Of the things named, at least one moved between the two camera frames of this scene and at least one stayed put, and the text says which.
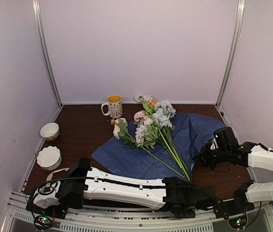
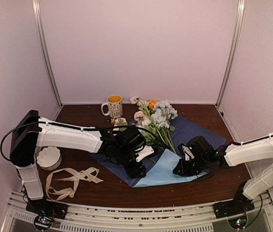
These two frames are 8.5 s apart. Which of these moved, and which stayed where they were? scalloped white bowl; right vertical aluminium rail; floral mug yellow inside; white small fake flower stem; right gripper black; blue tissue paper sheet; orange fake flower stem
Moved: right gripper black; white small fake flower stem; blue tissue paper sheet
Stayed: scalloped white bowl; right vertical aluminium rail; orange fake flower stem; floral mug yellow inside
